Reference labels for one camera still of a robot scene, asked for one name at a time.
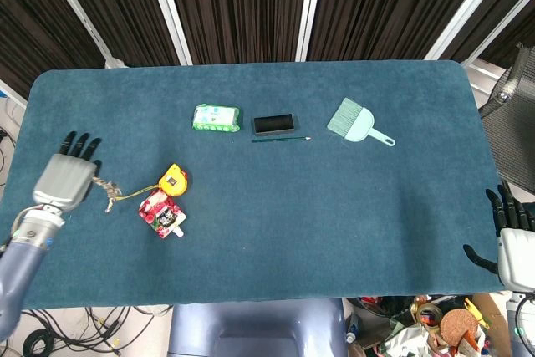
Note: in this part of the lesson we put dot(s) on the black mesh chair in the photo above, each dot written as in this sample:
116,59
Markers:
512,131

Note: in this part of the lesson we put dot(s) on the mint green hand brush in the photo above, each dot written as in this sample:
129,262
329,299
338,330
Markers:
357,125

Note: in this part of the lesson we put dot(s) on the round cork disc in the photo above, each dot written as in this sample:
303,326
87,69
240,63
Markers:
459,322

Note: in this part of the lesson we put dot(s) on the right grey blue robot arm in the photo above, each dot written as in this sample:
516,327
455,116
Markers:
522,323

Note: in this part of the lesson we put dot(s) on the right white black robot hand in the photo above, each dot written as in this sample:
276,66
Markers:
516,252

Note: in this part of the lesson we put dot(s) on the white plastic bag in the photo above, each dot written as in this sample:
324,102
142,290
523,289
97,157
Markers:
407,342

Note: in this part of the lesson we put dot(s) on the red spouted drink pouch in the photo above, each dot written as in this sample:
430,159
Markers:
162,214

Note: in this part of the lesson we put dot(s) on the brown packing tape roll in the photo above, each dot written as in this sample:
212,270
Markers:
428,314

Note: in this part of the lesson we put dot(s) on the blue table cloth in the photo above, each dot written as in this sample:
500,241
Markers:
267,227

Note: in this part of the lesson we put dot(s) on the green wet wipes pack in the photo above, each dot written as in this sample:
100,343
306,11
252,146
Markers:
216,117

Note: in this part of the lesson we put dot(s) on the green pencil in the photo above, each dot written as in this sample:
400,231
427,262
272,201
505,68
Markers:
280,139

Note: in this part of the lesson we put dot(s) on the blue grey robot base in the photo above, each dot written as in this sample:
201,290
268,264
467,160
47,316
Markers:
255,327

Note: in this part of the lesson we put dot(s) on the black rectangular box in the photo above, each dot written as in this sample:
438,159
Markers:
273,125

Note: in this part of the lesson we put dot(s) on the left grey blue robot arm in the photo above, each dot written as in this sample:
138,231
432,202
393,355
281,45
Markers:
21,261

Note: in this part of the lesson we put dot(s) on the brown cardboard box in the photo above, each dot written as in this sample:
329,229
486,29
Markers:
497,319

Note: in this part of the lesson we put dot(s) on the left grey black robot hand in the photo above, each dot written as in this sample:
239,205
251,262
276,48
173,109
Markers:
64,179

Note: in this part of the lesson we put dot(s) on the white metal frame post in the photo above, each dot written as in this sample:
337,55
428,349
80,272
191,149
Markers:
468,10
169,10
310,6
79,14

